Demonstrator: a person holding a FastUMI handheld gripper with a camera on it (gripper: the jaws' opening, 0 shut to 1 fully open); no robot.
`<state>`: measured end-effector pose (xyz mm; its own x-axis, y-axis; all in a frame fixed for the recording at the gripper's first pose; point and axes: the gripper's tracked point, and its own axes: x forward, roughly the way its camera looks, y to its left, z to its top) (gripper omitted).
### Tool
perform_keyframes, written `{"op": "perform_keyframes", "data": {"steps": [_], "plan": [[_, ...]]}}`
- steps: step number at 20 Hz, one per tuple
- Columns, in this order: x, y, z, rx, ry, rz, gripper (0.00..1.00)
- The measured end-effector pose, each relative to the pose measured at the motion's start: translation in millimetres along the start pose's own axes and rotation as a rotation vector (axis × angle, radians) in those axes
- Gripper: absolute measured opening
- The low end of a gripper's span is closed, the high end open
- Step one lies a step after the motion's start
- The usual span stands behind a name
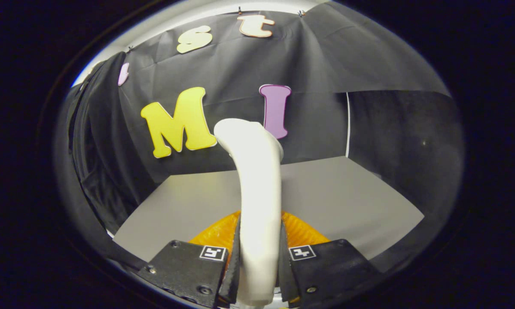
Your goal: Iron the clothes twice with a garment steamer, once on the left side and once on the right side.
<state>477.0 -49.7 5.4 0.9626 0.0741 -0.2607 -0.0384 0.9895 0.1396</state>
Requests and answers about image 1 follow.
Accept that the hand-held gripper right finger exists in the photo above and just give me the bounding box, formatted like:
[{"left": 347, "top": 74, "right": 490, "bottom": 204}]
[{"left": 277, "top": 210, "right": 382, "bottom": 309}]

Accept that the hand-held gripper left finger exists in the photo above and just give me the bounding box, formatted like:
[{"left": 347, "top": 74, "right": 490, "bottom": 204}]
[{"left": 137, "top": 210, "right": 242, "bottom": 309}]

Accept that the white garment steamer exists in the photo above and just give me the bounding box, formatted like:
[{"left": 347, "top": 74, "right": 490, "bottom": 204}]
[{"left": 213, "top": 118, "right": 284, "bottom": 307}]

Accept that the black suit jacket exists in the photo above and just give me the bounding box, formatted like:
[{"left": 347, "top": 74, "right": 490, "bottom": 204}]
[{"left": 67, "top": 52, "right": 131, "bottom": 232}]

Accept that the grey cabinet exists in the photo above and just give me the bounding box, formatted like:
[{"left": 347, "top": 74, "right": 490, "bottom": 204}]
[{"left": 111, "top": 155, "right": 425, "bottom": 262}]

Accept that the black backdrop cloth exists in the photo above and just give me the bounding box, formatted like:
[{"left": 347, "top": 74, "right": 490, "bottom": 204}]
[{"left": 55, "top": 9, "right": 465, "bottom": 275}]

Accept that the thin white cable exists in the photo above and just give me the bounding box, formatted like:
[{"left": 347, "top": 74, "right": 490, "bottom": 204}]
[{"left": 345, "top": 91, "right": 351, "bottom": 158}]

